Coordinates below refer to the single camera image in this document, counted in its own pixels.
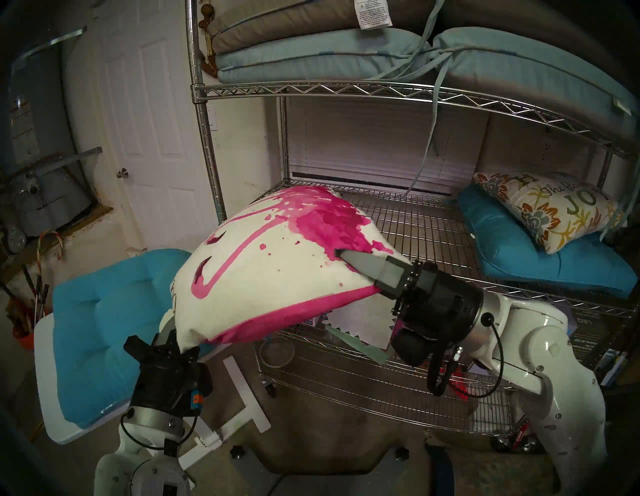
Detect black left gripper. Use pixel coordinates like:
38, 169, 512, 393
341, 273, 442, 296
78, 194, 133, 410
123, 320, 214, 418

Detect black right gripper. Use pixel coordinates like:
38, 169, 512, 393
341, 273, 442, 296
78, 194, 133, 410
333, 248, 485, 370

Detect pink flamingo throw pillow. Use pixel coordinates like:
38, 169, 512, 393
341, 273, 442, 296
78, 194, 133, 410
170, 185, 414, 354

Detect floral JOY throw pillow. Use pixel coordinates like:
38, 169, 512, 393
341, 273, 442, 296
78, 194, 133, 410
472, 171, 627, 255

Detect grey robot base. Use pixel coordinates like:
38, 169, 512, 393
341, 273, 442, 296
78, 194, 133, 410
250, 445, 436, 496

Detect light blue cushion tie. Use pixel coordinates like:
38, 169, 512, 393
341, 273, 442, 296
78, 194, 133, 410
602, 165, 640, 243
402, 50, 451, 196

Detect teal tufted seat cushion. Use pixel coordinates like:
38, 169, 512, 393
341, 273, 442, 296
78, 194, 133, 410
456, 184, 638, 300

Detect light blue bench cushion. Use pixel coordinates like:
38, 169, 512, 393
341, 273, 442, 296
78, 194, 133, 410
215, 27, 432, 84

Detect blue and taupe bench cushion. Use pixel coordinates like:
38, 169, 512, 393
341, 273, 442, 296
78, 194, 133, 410
432, 27, 640, 143

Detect white folding table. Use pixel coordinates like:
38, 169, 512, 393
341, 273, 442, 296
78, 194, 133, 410
34, 300, 273, 473

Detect clear glass bowl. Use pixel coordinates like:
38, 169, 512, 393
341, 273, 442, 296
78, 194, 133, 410
259, 337, 297, 371

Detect white window blinds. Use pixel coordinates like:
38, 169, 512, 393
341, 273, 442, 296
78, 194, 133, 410
287, 97, 488, 193

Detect red white candy cane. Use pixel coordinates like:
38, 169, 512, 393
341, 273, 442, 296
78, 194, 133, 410
36, 230, 66, 262

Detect grey water heater tank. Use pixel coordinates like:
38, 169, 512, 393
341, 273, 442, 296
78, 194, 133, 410
0, 160, 93, 237

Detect grey metal bar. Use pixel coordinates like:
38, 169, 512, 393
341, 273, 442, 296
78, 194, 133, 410
0, 146, 103, 186

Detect blue cloth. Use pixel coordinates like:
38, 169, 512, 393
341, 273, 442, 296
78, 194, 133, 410
427, 445, 457, 496

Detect white panel door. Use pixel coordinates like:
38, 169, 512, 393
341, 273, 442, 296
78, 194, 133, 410
92, 0, 221, 251

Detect LED lamp product box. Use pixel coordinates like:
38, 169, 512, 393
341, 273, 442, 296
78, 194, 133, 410
565, 304, 626, 368

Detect white care label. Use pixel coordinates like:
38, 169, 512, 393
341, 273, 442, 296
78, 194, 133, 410
354, 0, 393, 30

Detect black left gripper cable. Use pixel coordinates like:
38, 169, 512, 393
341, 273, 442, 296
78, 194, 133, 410
120, 410, 198, 452

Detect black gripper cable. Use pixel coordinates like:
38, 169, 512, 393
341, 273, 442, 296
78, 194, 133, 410
427, 312, 506, 400
120, 410, 198, 452

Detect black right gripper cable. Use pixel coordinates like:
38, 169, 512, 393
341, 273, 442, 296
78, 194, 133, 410
427, 312, 506, 400

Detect chrome wire shelf rack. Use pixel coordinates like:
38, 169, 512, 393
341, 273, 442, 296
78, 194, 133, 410
185, 0, 640, 441

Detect red handled tool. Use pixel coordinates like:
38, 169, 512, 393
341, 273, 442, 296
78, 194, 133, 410
510, 414, 533, 451

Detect brown anchor wall ornament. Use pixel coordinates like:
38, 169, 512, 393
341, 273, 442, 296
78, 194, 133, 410
197, 2, 219, 78

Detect metal heater strap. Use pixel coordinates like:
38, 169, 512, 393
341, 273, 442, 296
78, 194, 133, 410
10, 27, 88, 76

